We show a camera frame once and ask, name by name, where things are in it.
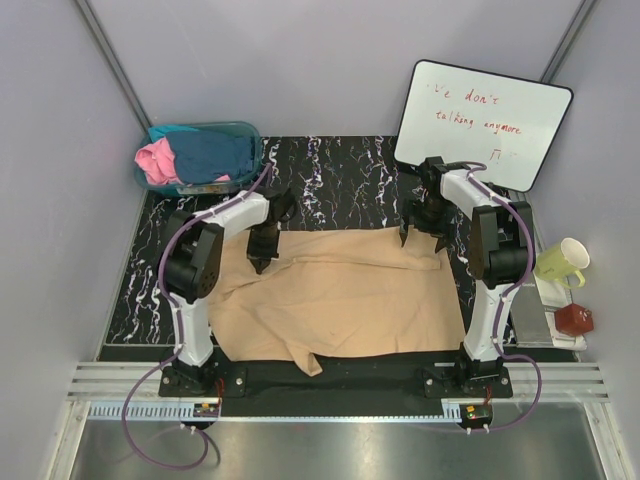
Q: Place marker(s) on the beige t-shirt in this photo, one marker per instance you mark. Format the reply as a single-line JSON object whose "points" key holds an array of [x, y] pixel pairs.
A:
{"points": [[342, 293]]}

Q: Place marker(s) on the red house-shaped box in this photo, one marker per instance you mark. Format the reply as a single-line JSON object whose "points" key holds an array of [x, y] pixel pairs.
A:
{"points": [[574, 320]]}

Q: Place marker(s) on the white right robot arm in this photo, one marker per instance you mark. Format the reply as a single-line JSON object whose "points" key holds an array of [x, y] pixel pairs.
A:
{"points": [[500, 254]]}

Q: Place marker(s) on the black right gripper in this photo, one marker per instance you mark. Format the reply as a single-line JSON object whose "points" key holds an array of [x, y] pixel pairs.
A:
{"points": [[442, 230]]}

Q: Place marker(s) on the white whiteboard with red writing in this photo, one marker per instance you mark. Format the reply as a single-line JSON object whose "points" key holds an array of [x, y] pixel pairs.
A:
{"points": [[467, 115]]}

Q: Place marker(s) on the pink t-shirt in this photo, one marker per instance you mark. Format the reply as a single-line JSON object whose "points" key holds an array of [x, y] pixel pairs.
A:
{"points": [[162, 165]]}

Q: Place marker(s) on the grey setup guide booklet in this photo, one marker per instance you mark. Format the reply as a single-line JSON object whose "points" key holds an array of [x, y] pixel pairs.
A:
{"points": [[528, 317]]}

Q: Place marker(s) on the teal plastic basket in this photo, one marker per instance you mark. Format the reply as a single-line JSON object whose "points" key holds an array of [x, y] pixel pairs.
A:
{"points": [[229, 128]]}

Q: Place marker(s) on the yellow-green mug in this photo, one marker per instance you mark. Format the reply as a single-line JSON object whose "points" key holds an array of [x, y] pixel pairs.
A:
{"points": [[564, 263]]}

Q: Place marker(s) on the teal t-shirt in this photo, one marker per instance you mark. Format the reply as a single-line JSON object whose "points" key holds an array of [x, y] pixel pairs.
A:
{"points": [[156, 133]]}

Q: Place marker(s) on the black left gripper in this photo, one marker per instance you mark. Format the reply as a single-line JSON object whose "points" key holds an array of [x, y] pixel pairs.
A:
{"points": [[260, 258]]}

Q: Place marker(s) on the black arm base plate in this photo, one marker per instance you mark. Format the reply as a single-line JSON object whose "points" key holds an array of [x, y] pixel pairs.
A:
{"points": [[432, 374]]}

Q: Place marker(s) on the aluminium frame rail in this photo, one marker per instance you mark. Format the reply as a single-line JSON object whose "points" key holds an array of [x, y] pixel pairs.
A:
{"points": [[115, 390]]}

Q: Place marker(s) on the dark blue t-shirt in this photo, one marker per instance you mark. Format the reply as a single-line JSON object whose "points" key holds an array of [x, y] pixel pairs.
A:
{"points": [[235, 152]]}

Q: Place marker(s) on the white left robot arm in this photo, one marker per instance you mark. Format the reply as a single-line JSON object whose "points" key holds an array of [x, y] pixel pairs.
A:
{"points": [[189, 266]]}

